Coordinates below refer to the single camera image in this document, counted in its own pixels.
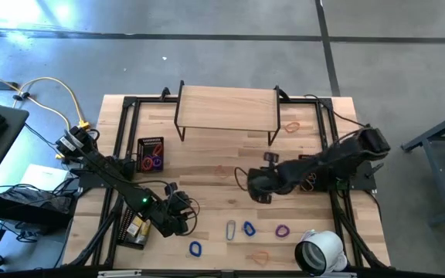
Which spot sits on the grey-blue metal table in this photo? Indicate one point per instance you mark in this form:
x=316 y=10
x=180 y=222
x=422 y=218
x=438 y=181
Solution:
x=433 y=185

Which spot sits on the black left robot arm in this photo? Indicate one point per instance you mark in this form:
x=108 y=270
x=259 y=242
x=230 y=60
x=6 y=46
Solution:
x=110 y=173

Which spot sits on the black side table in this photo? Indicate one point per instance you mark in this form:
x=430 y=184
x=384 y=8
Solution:
x=2 y=154

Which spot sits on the orange coil wristband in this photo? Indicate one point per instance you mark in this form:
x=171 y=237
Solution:
x=143 y=163

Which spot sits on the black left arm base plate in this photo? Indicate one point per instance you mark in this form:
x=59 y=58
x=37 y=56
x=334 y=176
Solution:
x=87 y=181

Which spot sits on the black metal table frame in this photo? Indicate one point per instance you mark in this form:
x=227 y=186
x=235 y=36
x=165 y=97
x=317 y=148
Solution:
x=149 y=101

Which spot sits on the black mesh flat tray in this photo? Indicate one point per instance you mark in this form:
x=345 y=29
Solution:
x=124 y=231

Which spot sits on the dark grey bag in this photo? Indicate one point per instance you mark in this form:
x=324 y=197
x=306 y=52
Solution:
x=33 y=197

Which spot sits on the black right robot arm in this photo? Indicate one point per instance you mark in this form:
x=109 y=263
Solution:
x=334 y=158

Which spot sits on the purple coil wristband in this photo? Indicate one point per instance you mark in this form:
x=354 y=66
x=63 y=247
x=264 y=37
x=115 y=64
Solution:
x=162 y=162
x=282 y=235

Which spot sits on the white cylinder with dark lens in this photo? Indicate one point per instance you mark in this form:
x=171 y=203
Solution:
x=327 y=245

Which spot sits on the black mesh basket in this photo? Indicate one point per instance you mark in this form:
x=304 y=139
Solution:
x=149 y=140
x=303 y=157

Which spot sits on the white flat box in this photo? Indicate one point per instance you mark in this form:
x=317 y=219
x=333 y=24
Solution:
x=43 y=175

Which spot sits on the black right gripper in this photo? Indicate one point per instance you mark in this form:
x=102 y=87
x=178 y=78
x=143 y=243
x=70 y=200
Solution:
x=265 y=179

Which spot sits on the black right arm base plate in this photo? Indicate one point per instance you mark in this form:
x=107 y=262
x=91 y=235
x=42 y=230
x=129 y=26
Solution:
x=363 y=181

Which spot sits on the silver metal bracket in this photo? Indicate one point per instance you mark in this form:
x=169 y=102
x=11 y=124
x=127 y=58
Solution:
x=120 y=273

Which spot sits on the red coil wristband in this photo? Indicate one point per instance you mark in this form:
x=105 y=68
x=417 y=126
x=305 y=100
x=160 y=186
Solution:
x=158 y=148

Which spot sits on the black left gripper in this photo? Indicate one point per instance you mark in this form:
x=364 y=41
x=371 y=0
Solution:
x=168 y=214

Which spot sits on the wooden shelf riser black legs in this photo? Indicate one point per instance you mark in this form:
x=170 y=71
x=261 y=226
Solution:
x=226 y=108

